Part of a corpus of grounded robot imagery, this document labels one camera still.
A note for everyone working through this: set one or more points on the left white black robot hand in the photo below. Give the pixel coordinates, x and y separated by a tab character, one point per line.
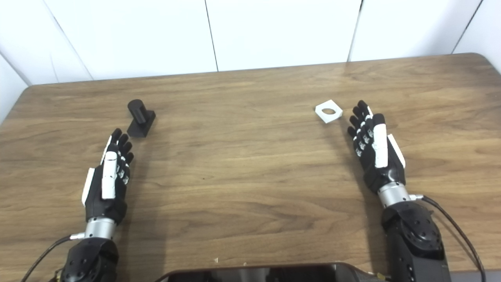
109	178

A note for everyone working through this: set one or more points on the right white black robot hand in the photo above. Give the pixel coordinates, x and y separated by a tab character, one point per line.
379	150

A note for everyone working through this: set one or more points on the black peg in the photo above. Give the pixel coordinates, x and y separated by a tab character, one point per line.
140	123

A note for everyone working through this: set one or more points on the white square piece with hole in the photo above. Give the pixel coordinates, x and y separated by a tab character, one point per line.
323	114

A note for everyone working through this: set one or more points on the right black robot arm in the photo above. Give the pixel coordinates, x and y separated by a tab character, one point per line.
415	243

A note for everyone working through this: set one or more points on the black robot torso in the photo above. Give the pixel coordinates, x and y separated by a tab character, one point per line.
266	274

